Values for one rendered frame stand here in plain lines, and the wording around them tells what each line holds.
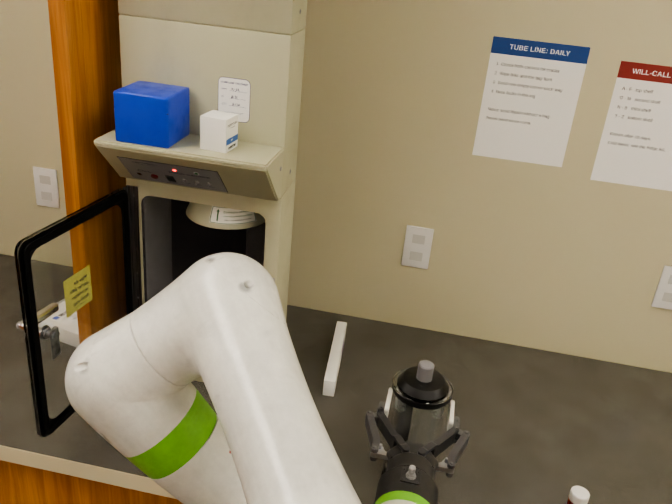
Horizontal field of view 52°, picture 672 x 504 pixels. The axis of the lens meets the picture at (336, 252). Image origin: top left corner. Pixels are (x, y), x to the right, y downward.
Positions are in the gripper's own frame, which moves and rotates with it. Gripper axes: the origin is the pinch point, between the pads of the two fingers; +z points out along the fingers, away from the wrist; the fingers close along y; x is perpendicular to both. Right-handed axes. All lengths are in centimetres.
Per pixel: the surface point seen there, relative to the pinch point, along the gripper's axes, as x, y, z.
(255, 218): -21, 39, 23
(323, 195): -14, 32, 60
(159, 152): -38, 52, 6
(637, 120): -44, -37, 60
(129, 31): -56, 63, 17
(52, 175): -7, 108, 59
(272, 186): -33.2, 32.7, 10.6
